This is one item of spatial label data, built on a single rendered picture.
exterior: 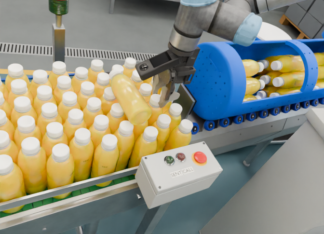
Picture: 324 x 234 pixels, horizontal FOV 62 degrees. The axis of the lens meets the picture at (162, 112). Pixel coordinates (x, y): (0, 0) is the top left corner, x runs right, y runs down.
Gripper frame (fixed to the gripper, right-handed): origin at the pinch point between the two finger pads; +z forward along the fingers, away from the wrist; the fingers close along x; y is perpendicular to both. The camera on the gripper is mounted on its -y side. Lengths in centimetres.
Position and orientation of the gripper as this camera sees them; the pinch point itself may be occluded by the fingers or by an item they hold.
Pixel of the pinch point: (156, 99)
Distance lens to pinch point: 83.5
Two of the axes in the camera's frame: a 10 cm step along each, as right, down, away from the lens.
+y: 8.7, -1.5, 4.7
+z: -2.6, 6.8, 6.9
